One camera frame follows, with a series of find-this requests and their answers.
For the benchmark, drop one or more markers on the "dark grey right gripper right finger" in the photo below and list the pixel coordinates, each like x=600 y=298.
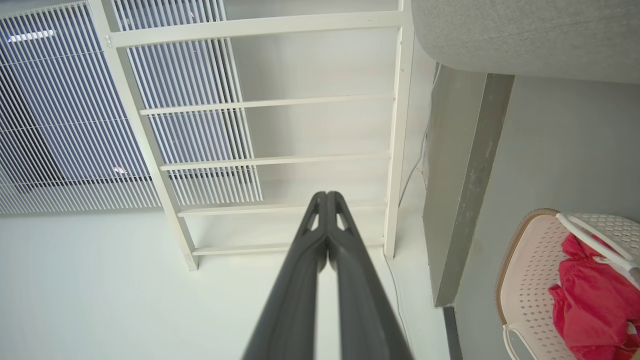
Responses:
x=365 y=310

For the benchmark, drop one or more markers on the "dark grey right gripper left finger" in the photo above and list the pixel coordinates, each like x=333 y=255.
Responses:
x=292 y=300

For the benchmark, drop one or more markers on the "pink perforated laundry basket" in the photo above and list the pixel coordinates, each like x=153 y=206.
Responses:
x=530 y=280

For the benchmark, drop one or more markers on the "red garment with logo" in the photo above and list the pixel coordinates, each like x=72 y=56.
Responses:
x=595 y=305

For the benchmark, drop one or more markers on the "white metal shelf rack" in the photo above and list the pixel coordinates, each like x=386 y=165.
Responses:
x=250 y=25

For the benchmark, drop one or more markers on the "grey fabric sofa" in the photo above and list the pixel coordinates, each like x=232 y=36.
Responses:
x=525 y=35

